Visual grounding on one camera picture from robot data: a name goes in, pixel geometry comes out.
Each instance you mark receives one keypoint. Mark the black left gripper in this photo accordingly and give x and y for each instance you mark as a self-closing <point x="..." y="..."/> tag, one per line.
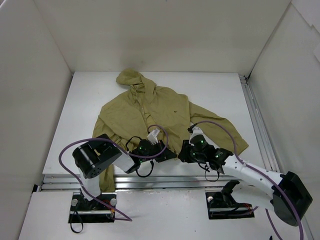
<point x="162" y="152"/>

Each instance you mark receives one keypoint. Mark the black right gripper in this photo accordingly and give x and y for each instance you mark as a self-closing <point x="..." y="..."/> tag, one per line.
<point x="186" y="152"/>

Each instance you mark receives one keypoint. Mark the olive yellow hooded jacket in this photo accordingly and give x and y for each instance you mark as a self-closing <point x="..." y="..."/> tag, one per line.
<point x="145" y="103"/>

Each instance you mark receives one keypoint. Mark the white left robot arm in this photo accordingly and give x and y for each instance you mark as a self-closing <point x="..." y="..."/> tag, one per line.
<point x="94" y="157"/>

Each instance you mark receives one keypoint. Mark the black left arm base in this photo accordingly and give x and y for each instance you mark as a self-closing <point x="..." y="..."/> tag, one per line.
<point x="88" y="212"/>

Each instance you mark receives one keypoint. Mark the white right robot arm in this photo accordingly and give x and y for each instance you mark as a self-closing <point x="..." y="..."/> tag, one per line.
<point x="285" y="194"/>

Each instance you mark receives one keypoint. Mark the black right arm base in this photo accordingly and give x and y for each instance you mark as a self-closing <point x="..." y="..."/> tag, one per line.
<point x="222" y="206"/>

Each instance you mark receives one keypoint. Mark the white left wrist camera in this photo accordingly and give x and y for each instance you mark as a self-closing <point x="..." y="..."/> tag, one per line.
<point x="153" y="136"/>

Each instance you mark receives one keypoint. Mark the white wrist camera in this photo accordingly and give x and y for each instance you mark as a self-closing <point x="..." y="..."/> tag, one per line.
<point x="194" y="131"/>
<point x="153" y="136"/>

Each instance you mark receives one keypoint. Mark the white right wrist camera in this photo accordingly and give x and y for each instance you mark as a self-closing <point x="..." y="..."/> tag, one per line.
<point x="194" y="131"/>

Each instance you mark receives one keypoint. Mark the aluminium front rail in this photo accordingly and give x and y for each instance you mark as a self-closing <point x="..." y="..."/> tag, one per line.
<point x="131" y="183"/>

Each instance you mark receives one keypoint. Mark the aluminium rail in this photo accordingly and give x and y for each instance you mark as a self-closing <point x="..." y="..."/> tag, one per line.
<point x="131" y="183"/>
<point x="265" y="147"/>

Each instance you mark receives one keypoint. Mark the aluminium right side rail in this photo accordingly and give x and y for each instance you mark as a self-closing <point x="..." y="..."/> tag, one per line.
<point x="265" y="147"/>

